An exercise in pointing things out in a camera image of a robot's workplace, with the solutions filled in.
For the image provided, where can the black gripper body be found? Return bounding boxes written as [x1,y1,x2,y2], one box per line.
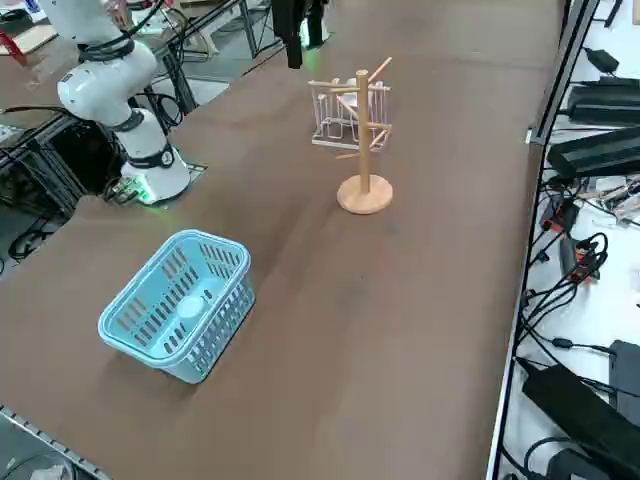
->
[271,0,307,44]

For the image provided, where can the light blue plastic cup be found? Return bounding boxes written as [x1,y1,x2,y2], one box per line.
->
[175,279,225,322]

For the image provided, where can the wooden cup tree rack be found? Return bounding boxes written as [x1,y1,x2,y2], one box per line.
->
[335,56,395,216]

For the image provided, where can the light blue plastic basket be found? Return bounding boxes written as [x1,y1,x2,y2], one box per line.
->
[97,228,257,385]

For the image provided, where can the white mug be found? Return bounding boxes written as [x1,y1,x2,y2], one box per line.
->
[337,92,362,124]

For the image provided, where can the red object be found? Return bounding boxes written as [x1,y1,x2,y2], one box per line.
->
[0,29,26,66]

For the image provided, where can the small black power adapter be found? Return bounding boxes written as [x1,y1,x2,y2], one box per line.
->
[583,47,621,75]

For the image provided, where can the orange black connector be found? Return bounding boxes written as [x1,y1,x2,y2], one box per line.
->
[542,197,581,234]

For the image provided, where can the large black power supply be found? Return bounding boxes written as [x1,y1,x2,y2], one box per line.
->
[567,77,640,126]
[546,124,640,180]
[521,363,640,469]

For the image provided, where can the black flat box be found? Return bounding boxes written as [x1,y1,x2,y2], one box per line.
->
[608,339,640,419]

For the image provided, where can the white wire cup rack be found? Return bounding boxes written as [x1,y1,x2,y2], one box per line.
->
[307,77,392,152]

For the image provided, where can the black equipment frame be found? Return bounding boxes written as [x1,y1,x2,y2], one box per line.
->
[0,104,126,221]

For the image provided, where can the aluminium frame post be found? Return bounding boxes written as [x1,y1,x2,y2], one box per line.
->
[524,0,601,147]

